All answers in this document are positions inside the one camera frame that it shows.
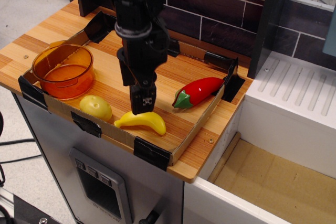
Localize yellow plastic toy banana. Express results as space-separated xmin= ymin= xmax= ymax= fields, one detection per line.
xmin=114 ymin=111 xmax=166 ymax=135

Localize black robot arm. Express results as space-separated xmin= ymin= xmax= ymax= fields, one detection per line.
xmin=112 ymin=0 xmax=170 ymax=114

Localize grey toy dishwasher cabinet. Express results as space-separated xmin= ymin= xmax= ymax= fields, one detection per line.
xmin=15 ymin=95 xmax=184 ymax=223

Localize red plastic toy chili pepper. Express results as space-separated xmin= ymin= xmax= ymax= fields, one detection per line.
xmin=172 ymin=77 xmax=224 ymax=109

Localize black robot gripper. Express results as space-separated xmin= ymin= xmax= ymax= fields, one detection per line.
xmin=117 ymin=32 xmax=169 ymax=115

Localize orange transparent plastic pot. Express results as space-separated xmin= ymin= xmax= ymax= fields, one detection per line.
xmin=32 ymin=40 xmax=95 ymax=100

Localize cardboard fence with black tape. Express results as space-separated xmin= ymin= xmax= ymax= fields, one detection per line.
xmin=18 ymin=12 xmax=252 ymax=180

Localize dark grey vertical post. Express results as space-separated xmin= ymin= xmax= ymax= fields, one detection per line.
xmin=248 ymin=0 xmax=285 ymax=79

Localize yellow plastic toy potato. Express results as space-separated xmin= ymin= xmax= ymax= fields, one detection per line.
xmin=79 ymin=95 xmax=112 ymax=121

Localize black floor cables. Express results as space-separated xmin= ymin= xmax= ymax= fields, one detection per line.
xmin=0 ymin=111 xmax=43 ymax=188

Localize white toy sink unit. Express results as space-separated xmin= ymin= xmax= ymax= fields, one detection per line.
xmin=183 ymin=52 xmax=335 ymax=223

